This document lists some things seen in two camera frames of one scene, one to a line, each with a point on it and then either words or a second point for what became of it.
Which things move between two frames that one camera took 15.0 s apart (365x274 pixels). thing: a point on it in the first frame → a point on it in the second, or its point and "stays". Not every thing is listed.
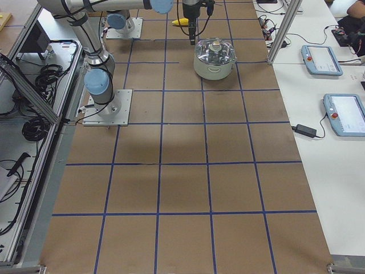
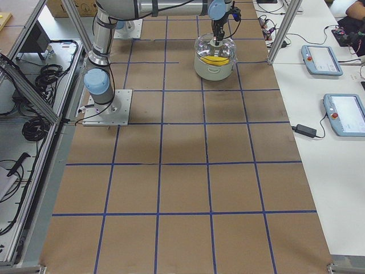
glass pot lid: (215, 51) stays
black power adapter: (305, 131) stays
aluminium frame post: (284, 31) stays
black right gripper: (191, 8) → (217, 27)
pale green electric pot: (213, 72) stays
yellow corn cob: (182, 21) → (215, 60)
